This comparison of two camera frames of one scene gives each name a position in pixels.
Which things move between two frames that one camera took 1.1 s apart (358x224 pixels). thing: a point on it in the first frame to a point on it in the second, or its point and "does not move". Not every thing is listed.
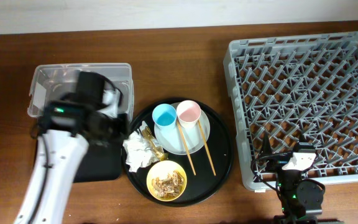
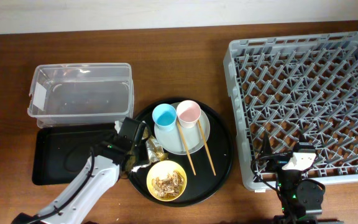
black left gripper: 122,134 to 139,161
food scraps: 169,187 does not move
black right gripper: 276,161 does not move
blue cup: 164,116 does not move
